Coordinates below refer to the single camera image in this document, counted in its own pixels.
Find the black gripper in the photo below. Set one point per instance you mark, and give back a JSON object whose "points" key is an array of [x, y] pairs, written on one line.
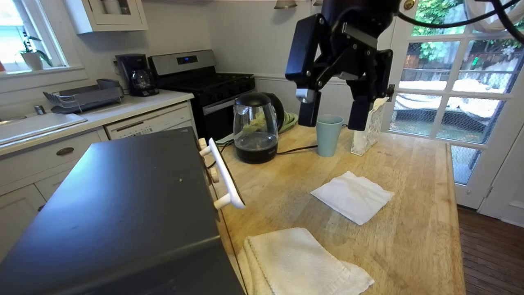
{"points": [[360, 16]]}

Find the brass door knob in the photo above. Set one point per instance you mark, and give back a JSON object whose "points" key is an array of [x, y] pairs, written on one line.
{"points": [[409, 4]]}

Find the white glass-paned door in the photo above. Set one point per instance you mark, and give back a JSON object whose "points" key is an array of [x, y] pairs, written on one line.
{"points": [[450, 94]]}

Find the toaster oven door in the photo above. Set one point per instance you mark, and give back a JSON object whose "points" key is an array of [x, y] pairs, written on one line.
{"points": [[229, 250]]}

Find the dark grey toaster oven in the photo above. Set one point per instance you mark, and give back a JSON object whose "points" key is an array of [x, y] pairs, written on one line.
{"points": [[110, 213]]}

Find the teal cup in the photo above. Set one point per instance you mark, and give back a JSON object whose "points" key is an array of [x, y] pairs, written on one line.
{"points": [[328, 135]]}

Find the green cloth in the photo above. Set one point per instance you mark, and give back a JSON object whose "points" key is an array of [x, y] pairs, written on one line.
{"points": [[288, 121]]}

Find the ceiling lamp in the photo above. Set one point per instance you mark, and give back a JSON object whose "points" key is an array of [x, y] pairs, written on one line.
{"points": [[285, 4]]}

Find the glass electric kettle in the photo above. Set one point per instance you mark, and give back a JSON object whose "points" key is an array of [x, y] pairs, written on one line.
{"points": [[256, 127]]}

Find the black and steel stove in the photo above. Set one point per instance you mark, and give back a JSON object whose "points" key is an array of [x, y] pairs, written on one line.
{"points": [[213, 90]]}

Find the white paper napkin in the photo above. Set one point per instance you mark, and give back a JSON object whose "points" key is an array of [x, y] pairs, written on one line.
{"points": [[354, 196]]}

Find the white dishwasher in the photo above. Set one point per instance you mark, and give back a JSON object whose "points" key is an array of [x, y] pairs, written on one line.
{"points": [[151, 121]]}

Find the black coffee maker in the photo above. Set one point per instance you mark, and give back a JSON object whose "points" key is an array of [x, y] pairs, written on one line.
{"points": [[137, 76]]}

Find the white folded towel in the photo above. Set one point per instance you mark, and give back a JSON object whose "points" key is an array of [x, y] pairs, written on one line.
{"points": [[294, 262]]}

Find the grey dish rack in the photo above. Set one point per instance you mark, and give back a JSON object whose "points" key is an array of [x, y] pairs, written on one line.
{"points": [[86, 96]]}

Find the potted plant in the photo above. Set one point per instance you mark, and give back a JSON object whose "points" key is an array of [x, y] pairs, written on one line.
{"points": [[32, 57]]}

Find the white sink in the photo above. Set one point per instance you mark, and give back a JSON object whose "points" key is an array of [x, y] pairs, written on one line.
{"points": [[37, 125]]}

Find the window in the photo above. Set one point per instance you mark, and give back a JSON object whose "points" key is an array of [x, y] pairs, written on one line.
{"points": [[24, 37]]}

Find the white drawer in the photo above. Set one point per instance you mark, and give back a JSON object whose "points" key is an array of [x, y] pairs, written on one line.
{"points": [[37, 157]]}

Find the white wall cabinet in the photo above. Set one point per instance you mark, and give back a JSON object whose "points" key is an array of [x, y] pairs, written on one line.
{"points": [[106, 16]]}

